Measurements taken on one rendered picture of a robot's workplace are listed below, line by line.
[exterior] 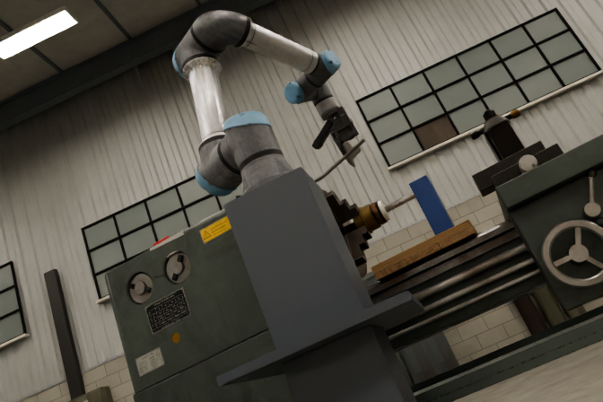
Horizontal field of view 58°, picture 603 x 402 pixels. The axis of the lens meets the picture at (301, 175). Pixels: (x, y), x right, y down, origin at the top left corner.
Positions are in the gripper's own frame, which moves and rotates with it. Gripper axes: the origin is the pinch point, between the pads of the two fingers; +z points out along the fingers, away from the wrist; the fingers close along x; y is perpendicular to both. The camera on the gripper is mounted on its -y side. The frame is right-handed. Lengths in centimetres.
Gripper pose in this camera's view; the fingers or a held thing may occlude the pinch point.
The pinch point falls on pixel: (351, 164)
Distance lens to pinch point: 193.8
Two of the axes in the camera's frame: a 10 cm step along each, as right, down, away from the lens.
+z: 4.6, 8.8, -1.2
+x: 2.7, -0.1, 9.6
